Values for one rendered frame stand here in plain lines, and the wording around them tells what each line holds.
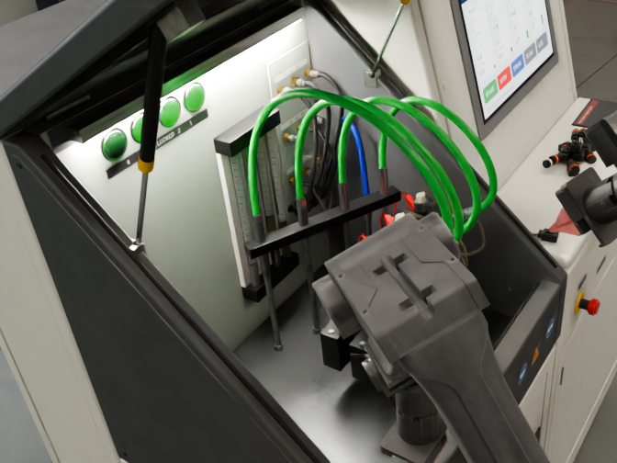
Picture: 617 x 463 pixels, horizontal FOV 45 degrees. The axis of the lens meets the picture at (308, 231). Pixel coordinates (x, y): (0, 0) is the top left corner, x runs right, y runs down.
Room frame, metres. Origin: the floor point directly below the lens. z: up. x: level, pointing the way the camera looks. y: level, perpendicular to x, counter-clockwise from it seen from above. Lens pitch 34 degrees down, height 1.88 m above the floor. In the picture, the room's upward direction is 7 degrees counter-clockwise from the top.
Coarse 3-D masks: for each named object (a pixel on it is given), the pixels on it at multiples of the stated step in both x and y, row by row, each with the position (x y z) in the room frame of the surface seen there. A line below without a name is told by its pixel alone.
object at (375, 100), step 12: (372, 96) 1.15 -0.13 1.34; (384, 96) 1.14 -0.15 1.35; (408, 108) 1.11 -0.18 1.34; (348, 120) 1.18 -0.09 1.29; (420, 120) 1.09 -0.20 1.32; (432, 120) 1.09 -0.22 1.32; (348, 132) 1.19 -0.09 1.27; (444, 132) 1.07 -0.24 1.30; (444, 144) 1.06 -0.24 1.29; (456, 156) 1.05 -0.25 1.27; (468, 168) 1.04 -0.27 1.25; (468, 180) 1.04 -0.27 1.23; (348, 204) 1.20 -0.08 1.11; (480, 204) 1.03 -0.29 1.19; (468, 228) 1.04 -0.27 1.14
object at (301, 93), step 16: (288, 96) 1.05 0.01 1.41; (304, 96) 1.03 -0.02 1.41; (320, 96) 1.01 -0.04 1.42; (336, 96) 1.00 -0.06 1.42; (368, 112) 0.97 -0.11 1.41; (256, 128) 1.10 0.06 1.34; (384, 128) 0.95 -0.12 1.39; (256, 144) 1.11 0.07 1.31; (400, 144) 0.93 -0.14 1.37; (256, 160) 1.12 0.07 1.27; (416, 160) 0.92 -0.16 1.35; (256, 176) 1.12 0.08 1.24; (432, 176) 0.90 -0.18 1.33; (256, 192) 1.12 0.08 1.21; (432, 192) 0.90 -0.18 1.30; (256, 208) 1.12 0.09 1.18; (448, 208) 0.89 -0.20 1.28; (448, 224) 0.88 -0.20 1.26
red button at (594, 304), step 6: (582, 294) 1.20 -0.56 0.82; (582, 300) 1.18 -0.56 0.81; (588, 300) 1.18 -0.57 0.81; (594, 300) 1.17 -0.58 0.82; (576, 306) 1.17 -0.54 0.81; (582, 306) 1.17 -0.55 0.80; (588, 306) 1.17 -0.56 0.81; (594, 306) 1.16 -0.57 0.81; (576, 312) 1.17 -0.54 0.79; (594, 312) 1.16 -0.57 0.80
